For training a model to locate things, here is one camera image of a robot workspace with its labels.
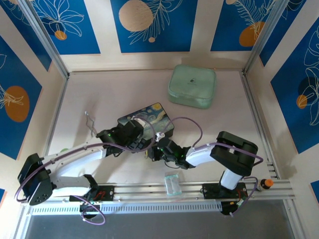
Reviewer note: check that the starry night painted box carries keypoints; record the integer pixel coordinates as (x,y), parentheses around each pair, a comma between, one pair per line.
(154,114)

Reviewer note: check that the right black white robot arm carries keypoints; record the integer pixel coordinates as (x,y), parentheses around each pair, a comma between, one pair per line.
(234,154)

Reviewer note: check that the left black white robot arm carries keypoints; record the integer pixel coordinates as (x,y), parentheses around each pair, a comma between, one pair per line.
(74,161)

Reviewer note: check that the clear plastic bag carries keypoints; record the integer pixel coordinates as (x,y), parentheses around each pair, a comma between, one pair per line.
(173,183)

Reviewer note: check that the small green disc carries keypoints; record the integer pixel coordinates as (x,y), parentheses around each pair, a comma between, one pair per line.
(64,150)

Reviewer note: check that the mint green zip case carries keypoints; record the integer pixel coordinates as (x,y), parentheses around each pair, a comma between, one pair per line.
(192,84)

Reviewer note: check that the black connector module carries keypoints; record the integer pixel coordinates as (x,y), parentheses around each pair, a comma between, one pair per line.
(89,207)
(231,207)

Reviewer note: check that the small orange-capped bottle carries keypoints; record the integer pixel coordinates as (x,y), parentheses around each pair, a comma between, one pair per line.
(266,184)

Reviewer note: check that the blue poster small orange dot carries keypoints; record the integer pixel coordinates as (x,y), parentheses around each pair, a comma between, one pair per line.
(74,44)

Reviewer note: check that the blue poster beige circle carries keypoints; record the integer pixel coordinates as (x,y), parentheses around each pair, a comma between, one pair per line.
(162,37)

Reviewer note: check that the blue poster orange oval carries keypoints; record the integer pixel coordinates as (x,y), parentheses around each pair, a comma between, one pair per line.
(22,74)

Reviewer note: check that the blue poster orange circle fern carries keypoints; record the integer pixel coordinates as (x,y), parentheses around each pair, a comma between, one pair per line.
(229,25)

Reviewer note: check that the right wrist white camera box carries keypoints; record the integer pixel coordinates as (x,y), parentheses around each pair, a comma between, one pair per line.
(160,136)

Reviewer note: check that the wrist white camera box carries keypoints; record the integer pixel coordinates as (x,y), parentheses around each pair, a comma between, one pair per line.
(140,122)
(160,136)

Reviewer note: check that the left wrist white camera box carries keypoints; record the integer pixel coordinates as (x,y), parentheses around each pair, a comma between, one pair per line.
(140,122)

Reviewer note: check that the long aluminium mounting rail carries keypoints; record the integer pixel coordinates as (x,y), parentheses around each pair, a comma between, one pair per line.
(144,191)

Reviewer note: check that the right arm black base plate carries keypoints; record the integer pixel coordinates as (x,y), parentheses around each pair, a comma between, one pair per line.
(209,190)

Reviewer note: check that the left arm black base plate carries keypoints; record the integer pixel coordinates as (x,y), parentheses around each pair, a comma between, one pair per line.
(107,193)

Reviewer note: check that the aluminium table side rail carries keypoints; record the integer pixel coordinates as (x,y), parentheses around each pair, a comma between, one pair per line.
(254,104)
(56,117)

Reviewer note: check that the aluminium frame post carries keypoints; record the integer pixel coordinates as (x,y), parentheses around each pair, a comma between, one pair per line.
(264,37)
(45,39)

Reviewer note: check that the blue floral wall poster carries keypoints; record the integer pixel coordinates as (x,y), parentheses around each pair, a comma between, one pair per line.
(286,32)
(30,37)

